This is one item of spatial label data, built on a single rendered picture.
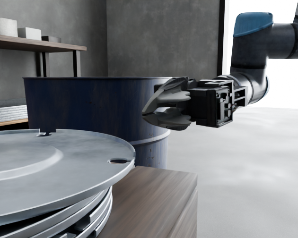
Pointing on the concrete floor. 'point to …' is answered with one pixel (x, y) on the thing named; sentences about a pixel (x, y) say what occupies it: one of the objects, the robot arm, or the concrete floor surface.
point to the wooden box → (153, 205)
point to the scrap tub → (100, 111)
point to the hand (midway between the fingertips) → (145, 112)
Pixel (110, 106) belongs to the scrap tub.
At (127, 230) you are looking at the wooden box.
